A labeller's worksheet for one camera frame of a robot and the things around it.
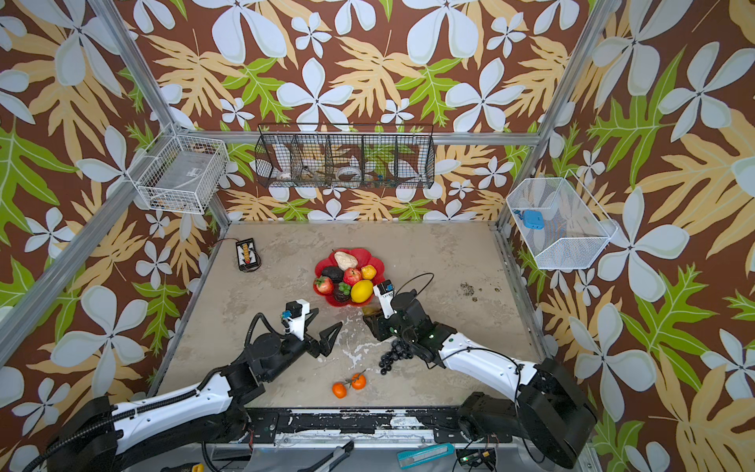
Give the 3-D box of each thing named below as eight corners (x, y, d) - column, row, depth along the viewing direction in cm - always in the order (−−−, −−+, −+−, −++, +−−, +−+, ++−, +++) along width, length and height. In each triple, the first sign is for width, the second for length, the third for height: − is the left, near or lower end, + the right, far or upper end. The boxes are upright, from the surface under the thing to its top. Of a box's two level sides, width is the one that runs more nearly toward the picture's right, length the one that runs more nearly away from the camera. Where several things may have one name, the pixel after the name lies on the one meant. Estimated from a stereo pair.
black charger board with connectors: (240, 271, 108) (238, 267, 106) (237, 245, 116) (235, 241, 114) (258, 265, 109) (256, 262, 108) (254, 241, 117) (252, 237, 116)
